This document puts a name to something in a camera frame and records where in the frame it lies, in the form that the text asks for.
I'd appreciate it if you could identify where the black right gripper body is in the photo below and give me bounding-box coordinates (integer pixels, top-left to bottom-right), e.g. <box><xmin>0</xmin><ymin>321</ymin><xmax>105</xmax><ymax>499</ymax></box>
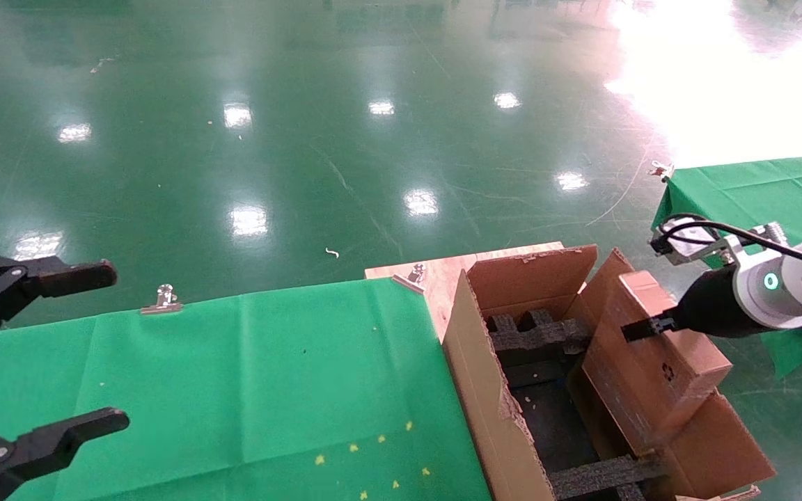
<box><xmin>673</xmin><ymin>267</ymin><xmax>757</xmax><ymax>340</ymax></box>

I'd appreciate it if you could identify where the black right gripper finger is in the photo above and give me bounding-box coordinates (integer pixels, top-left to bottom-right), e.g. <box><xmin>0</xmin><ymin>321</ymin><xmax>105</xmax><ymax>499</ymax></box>
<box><xmin>620</xmin><ymin>315</ymin><xmax>679</xmax><ymax>342</ymax></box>

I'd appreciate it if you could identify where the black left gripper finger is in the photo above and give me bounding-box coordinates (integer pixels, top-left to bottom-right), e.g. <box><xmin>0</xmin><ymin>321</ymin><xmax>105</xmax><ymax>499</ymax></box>
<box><xmin>0</xmin><ymin>407</ymin><xmax>130</xmax><ymax>501</ymax></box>
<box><xmin>0</xmin><ymin>255</ymin><xmax>118</xmax><ymax>351</ymax></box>

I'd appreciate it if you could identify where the small long cardboard box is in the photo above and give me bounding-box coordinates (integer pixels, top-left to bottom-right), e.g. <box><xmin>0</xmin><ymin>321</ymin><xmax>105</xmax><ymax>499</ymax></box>
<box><xmin>581</xmin><ymin>248</ymin><xmax>734</xmax><ymax>454</ymax></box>

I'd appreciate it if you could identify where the black foam carton liner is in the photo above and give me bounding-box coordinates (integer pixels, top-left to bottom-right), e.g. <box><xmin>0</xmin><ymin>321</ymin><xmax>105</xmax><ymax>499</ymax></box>
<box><xmin>505</xmin><ymin>362</ymin><xmax>607</xmax><ymax>474</ymax></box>

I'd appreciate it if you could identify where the large open cardboard carton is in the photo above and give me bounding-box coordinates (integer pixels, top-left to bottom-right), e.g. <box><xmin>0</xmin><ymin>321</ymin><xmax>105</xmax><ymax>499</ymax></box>
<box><xmin>443</xmin><ymin>244</ymin><xmax>776</xmax><ymax>501</ymax></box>

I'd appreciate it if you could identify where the green cloth of side table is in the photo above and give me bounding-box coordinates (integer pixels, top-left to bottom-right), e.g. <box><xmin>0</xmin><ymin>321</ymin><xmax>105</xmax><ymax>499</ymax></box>
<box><xmin>652</xmin><ymin>153</ymin><xmax>802</xmax><ymax>380</ymax></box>

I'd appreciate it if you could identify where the large green table cloth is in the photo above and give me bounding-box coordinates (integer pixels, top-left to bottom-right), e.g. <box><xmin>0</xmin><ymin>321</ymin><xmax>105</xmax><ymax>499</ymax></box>
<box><xmin>0</xmin><ymin>277</ymin><xmax>492</xmax><ymax>501</ymax></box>

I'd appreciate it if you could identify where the silver camera mount bracket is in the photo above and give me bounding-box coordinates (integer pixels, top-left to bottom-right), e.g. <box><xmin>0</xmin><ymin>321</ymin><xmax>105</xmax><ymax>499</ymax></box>
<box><xmin>693</xmin><ymin>223</ymin><xmax>788</xmax><ymax>267</ymax></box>

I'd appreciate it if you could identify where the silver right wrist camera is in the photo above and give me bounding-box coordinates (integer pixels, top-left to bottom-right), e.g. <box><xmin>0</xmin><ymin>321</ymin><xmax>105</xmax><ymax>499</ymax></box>
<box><xmin>652</xmin><ymin>217</ymin><xmax>705</xmax><ymax>265</ymax></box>

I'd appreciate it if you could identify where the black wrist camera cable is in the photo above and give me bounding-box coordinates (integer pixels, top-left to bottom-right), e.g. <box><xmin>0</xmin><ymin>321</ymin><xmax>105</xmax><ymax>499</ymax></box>
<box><xmin>655</xmin><ymin>214</ymin><xmax>802</xmax><ymax>273</ymax></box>

